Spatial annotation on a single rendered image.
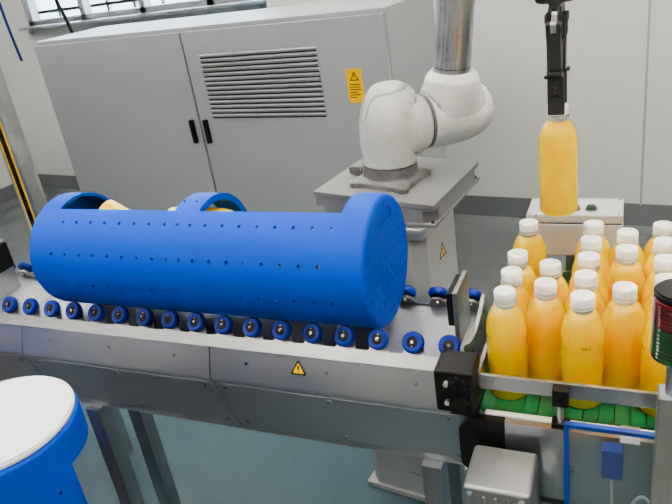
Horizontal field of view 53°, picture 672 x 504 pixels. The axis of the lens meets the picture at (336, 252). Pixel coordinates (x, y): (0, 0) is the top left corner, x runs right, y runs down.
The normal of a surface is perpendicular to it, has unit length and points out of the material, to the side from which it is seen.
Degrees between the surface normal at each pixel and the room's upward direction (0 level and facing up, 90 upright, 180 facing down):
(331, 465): 0
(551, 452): 90
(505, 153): 90
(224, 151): 90
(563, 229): 90
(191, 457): 0
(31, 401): 0
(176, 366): 70
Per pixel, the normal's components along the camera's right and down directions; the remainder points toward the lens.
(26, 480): 0.62, 0.25
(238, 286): -0.37, 0.44
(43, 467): 0.78, 0.16
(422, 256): 0.27, 0.36
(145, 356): -0.40, 0.11
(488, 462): -0.14, -0.90
